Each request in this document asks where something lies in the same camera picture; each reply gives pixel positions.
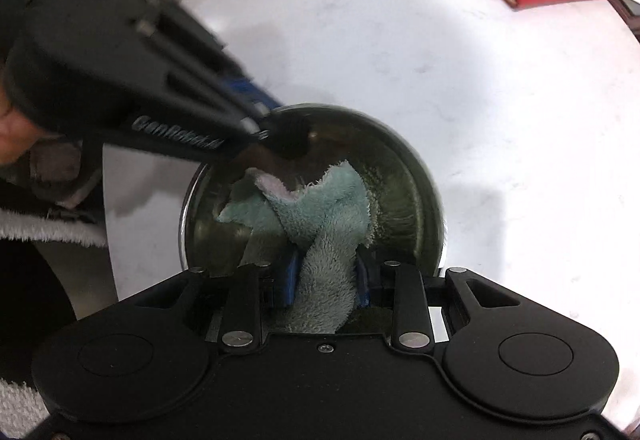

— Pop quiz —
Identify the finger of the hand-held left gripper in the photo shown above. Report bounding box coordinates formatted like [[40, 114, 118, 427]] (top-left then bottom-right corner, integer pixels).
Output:
[[131, 70, 312, 162], [142, 0, 283, 121]]

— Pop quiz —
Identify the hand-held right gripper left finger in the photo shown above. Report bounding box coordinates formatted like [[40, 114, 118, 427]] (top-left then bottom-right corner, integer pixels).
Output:
[[134, 251, 302, 352]]

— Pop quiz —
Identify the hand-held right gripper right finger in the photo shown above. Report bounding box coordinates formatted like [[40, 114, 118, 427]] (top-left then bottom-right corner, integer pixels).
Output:
[[355, 256, 522, 352]]

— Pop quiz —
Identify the teal terry cloth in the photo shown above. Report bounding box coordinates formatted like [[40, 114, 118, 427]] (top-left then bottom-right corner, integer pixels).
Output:
[[216, 160, 377, 336]]

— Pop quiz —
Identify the stainless steel bowl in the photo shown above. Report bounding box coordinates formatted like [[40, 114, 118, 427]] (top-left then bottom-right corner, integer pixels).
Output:
[[179, 104, 447, 281]]

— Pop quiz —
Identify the person's left hand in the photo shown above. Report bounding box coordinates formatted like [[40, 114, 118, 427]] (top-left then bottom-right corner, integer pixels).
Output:
[[0, 87, 38, 167]]

